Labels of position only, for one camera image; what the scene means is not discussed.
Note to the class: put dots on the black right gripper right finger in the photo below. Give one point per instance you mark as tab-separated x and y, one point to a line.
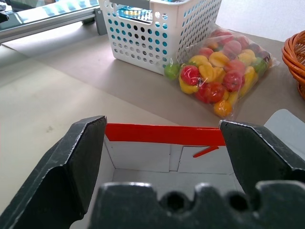
257	155

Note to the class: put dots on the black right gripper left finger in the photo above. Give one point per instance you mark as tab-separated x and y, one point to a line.
59	171

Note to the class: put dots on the red gift box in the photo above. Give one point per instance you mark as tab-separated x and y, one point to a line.
152	134

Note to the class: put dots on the green conveyor belt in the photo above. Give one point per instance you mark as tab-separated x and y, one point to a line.
47	16

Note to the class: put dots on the clear bag of toy fruit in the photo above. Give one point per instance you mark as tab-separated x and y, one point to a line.
219	71

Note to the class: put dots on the orange wicker basket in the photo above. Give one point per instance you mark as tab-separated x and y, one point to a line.
295	57

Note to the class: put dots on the white perforated plastic basket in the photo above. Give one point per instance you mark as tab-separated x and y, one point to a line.
166	35

